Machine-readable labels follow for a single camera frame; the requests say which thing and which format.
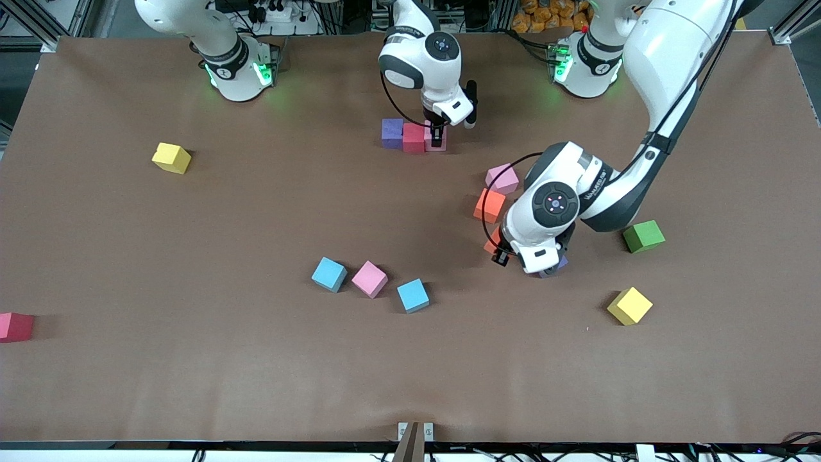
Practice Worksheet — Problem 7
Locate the crimson foam cube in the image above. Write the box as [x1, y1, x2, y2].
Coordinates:
[402, 123, 427, 155]
[0, 312, 35, 343]

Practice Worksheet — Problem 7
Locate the dark purple foam cube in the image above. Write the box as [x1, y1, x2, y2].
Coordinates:
[381, 117, 405, 150]

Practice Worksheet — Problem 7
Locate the pale pink foam cube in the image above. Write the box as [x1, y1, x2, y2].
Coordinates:
[484, 164, 520, 195]

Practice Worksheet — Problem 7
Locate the light blue foam cube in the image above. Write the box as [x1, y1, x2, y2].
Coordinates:
[311, 257, 348, 294]
[396, 278, 431, 314]

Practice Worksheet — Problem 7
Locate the yellow foam cube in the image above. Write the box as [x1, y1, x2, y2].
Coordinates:
[606, 286, 654, 327]
[151, 142, 192, 175]

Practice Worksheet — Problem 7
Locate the green foam cube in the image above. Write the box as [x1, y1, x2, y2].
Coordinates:
[622, 219, 666, 254]

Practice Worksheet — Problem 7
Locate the orange fruit net bag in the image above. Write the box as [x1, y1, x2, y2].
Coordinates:
[511, 0, 588, 34]

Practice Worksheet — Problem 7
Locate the white power strip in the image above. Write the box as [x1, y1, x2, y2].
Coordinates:
[253, 0, 321, 37]

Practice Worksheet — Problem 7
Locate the brown table cover sheet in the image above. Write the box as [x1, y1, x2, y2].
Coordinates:
[0, 31, 821, 445]

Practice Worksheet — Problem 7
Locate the aluminium frame profile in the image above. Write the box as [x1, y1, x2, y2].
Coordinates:
[0, 0, 97, 52]
[770, 0, 821, 47]

